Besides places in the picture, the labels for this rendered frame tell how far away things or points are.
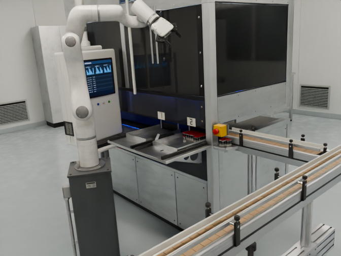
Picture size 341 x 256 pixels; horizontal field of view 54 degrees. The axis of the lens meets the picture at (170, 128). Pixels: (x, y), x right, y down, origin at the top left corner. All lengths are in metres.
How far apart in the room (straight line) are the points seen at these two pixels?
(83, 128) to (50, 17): 5.71
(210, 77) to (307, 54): 4.92
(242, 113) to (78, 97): 1.18
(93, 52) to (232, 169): 1.44
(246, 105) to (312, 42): 4.54
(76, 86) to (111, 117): 1.03
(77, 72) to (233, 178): 1.35
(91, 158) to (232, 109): 1.02
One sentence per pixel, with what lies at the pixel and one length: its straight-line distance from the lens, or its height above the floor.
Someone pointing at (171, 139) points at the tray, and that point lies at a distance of 2.44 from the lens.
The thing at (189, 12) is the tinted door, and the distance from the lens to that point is 2.30.
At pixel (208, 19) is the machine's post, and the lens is 2.17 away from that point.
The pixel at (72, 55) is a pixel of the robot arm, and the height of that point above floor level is 1.54.
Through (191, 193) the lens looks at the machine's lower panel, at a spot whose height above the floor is 0.45.
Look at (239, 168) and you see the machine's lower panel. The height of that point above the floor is 0.62.
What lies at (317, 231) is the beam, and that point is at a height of 0.55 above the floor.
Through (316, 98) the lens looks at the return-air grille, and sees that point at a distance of 6.96.
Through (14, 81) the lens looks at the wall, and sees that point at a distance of 7.32.
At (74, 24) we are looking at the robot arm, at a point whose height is 1.71.
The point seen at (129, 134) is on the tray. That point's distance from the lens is 2.56.
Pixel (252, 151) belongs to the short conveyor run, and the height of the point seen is 0.87.
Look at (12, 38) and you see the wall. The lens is 7.32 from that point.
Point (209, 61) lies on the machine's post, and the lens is 2.17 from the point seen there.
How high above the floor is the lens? 1.59
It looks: 15 degrees down
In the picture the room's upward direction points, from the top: 3 degrees counter-clockwise
